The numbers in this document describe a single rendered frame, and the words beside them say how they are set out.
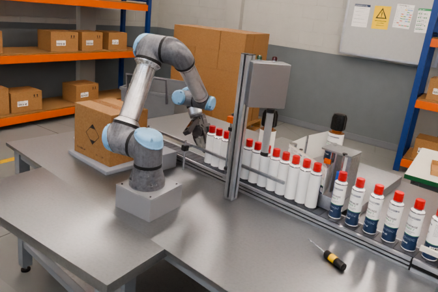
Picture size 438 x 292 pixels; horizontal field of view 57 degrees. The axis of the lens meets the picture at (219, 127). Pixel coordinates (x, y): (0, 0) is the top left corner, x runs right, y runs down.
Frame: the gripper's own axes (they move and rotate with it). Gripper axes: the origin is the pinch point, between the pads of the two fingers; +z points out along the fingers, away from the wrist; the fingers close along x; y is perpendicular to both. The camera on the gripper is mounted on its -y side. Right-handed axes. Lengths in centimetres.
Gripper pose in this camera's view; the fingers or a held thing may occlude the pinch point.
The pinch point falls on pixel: (203, 150)
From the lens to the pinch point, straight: 215.8
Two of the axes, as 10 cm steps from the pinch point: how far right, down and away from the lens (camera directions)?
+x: -7.0, 2.5, 6.7
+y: 6.6, -1.4, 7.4
